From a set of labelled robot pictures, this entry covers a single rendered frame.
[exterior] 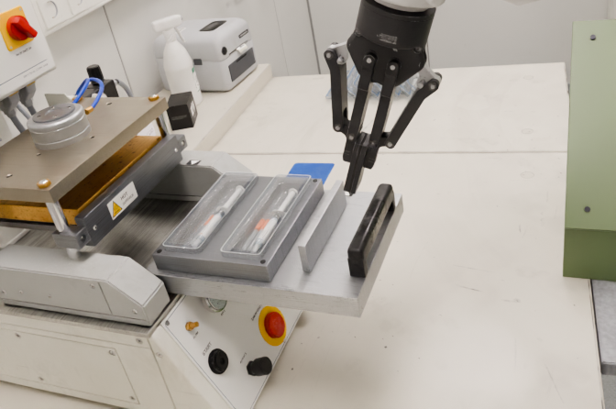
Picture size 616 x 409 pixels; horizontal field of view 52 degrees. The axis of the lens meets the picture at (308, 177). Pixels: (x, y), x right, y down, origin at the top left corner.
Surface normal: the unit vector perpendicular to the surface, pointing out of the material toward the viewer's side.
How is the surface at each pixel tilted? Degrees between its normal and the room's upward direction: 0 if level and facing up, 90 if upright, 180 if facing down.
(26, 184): 0
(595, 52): 45
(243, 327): 65
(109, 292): 90
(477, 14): 90
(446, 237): 0
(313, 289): 0
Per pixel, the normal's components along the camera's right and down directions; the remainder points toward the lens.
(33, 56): 0.92, 0.04
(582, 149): -0.36, -0.24
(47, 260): -0.17, -0.85
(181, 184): -0.35, 0.52
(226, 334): 0.77, -0.33
